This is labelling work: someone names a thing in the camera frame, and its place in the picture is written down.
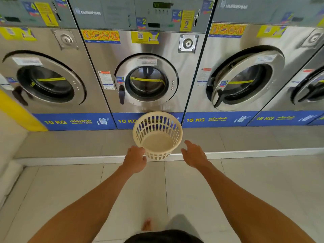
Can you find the person's left hand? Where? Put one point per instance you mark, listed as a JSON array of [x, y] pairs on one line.
[[134, 160]]

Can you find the person's black shirt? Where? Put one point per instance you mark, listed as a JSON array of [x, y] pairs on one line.
[[164, 237]]

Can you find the yellow wall pillar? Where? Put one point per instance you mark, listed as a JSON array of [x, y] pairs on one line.
[[15, 111]]

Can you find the person's grey trousers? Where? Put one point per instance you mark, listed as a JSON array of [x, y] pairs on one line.
[[182, 223]]

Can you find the person's left forearm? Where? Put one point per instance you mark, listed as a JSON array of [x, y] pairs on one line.
[[88, 207]]

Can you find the person's bare foot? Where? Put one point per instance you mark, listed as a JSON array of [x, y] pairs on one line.
[[146, 225]]

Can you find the steel front-load washing machine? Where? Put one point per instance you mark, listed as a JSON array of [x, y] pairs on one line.
[[108, 53], [220, 48], [278, 106], [81, 60]]

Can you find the grey concrete step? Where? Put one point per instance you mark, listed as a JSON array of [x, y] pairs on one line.
[[76, 144]]

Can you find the cream round laundry basket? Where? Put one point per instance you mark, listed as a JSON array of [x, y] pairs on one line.
[[157, 145]]

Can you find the person's right forearm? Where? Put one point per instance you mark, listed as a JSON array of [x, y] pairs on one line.
[[253, 207]]

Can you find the person's right hand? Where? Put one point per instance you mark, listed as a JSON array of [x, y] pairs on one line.
[[196, 158]]

